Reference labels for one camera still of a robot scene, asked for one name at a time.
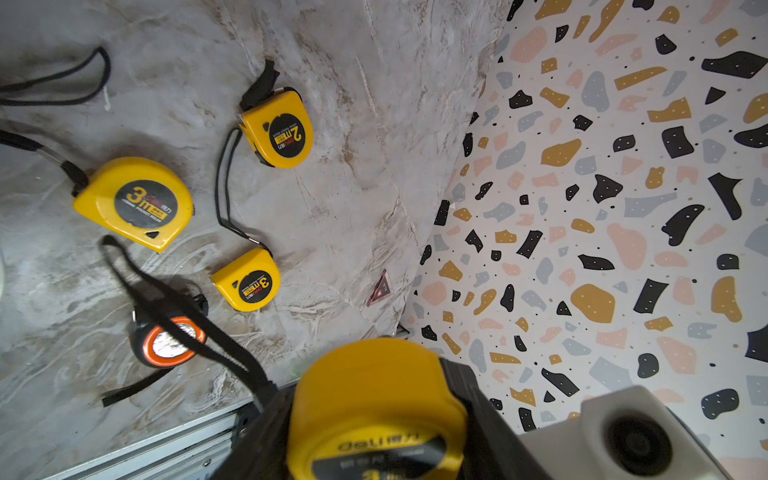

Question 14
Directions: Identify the red triangle warning sticker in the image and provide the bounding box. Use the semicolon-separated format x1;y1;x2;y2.
366;270;392;307

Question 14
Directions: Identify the black orange tape measure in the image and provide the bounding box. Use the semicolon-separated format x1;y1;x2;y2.
101;290;209;408

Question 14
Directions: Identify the yellow 2m tape measure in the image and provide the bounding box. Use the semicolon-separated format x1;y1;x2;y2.
214;58;315;247

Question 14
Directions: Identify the aluminium front rail frame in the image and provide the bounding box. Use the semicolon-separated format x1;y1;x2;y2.
51;402;260;479

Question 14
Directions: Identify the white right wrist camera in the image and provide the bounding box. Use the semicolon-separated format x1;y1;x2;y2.
520;386;730;479

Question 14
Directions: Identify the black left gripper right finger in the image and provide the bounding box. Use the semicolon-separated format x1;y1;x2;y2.
440;359;551;480

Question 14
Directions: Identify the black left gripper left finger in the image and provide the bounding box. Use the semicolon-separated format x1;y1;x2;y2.
212;387;295;480

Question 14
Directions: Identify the yellow 3m tape measure large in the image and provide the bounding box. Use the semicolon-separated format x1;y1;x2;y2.
0;128;195;254

